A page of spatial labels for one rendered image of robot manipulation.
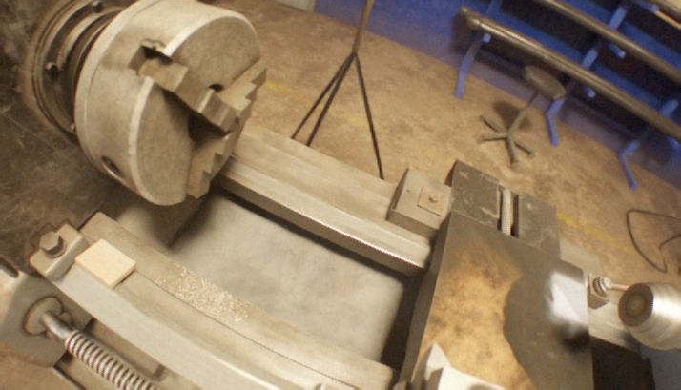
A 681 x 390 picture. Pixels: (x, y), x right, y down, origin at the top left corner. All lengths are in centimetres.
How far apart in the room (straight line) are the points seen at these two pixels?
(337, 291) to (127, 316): 39
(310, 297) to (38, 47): 60
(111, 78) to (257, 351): 41
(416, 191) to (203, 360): 50
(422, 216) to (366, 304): 21
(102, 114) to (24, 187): 23
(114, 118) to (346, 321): 54
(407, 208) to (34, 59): 64
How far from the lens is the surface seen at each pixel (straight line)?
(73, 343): 72
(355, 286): 72
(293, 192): 65
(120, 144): 35
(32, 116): 52
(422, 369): 31
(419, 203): 67
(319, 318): 68
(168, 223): 78
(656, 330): 53
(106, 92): 36
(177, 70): 33
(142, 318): 56
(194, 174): 44
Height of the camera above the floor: 136
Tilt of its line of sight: 46 degrees down
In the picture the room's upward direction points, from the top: 19 degrees clockwise
